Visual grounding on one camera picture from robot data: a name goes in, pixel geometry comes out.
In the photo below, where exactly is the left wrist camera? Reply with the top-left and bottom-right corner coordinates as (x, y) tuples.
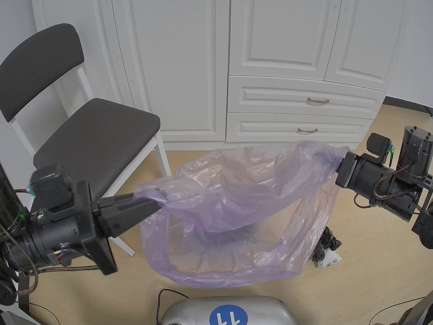
(29, 164), (79, 216)

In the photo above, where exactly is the black plastic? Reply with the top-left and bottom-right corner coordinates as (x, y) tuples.
(312, 226), (343, 262)

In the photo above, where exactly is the white printed paper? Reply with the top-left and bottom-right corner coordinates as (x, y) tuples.
(316, 249), (341, 269)

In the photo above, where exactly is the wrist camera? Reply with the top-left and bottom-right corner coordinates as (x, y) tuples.
(366, 133), (394, 166)
(29, 164), (79, 216)

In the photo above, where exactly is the purple plastic bag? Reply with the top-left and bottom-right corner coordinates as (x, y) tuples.
(134, 140), (350, 288)

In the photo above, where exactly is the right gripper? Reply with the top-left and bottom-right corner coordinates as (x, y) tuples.
(336, 151), (397, 203)

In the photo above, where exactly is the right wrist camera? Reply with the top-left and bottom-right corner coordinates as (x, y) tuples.
(366, 133), (394, 166)

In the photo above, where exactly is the black cable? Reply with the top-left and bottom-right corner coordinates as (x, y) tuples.
(156, 289), (190, 322)
(372, 300), (423, 325)
(20, 302), (53, 325)

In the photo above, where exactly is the white chair with grey cushions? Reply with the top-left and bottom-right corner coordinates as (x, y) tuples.
(0, 23), (177, 257)

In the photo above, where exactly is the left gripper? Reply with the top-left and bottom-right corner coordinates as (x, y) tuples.
(29, 180), (164, 277)

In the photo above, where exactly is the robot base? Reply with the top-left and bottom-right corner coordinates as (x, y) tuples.
(162, 295), (301, 325)

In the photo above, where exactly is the white wardrobe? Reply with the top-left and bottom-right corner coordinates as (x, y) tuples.
(30, 0), (410, 151)

